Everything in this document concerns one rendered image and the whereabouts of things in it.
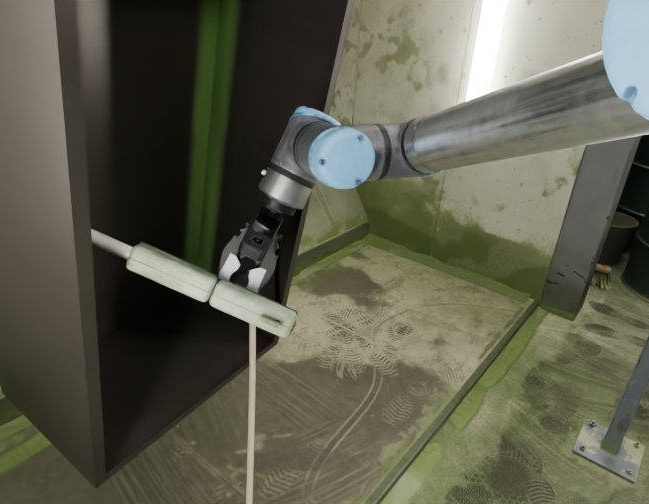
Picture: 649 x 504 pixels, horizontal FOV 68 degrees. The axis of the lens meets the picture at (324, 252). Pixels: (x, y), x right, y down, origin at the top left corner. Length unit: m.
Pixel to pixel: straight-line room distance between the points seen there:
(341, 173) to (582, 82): 0.35
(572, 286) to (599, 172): 0.58
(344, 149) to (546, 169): 1.92
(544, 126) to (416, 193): 2.34
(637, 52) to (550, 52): 2.23
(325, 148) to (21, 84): 0.39
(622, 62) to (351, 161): 0.49
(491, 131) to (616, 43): 0.32
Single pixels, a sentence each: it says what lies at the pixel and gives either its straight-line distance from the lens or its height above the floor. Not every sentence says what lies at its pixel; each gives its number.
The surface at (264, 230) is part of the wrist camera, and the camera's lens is 0.82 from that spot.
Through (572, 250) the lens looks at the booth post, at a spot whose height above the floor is 0.37.
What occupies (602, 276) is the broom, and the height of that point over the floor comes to 0.06.
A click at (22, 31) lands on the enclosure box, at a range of 0.69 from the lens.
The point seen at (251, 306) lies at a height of 0.89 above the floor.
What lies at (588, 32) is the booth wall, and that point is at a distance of 2.48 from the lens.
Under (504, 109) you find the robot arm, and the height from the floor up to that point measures 1.27.
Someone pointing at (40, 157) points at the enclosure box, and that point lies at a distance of 0.73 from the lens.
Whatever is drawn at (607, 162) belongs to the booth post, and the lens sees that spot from 2.50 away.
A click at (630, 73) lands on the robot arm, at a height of 1.34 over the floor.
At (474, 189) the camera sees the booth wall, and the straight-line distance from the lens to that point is 2.71.
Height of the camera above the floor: 1.36
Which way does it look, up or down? 27 degrees down
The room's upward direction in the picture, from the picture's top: 3 degrees clockwise
